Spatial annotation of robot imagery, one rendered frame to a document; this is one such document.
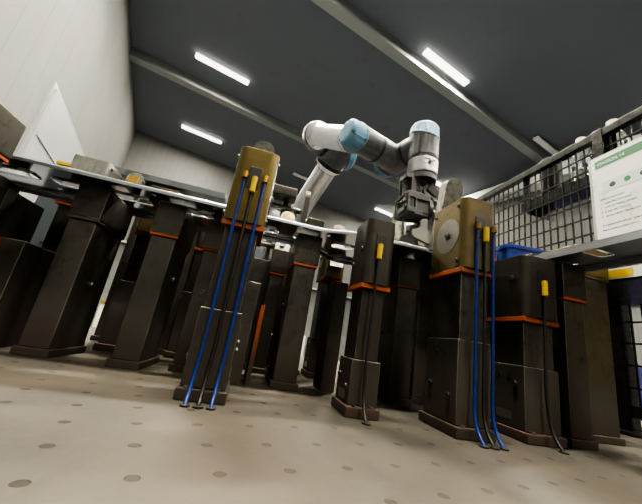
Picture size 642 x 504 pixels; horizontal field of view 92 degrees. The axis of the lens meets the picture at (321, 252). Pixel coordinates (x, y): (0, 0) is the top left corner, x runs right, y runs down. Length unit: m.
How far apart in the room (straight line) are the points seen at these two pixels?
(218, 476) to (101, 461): 0.07
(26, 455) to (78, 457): 0.03
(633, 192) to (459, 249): 0.73
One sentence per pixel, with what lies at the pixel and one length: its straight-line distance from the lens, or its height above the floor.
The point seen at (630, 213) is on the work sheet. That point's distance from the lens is 1.16.
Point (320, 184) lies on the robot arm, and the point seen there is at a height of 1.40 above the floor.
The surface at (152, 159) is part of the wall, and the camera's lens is 11.98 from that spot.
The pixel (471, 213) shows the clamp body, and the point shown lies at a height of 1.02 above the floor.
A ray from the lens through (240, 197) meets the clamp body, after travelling 0.45.
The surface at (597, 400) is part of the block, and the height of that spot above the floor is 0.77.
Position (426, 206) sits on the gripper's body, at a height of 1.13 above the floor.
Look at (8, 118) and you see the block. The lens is 0.65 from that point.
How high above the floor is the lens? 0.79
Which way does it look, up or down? 16 degrees up
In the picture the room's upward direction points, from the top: 10 degrees clockwise
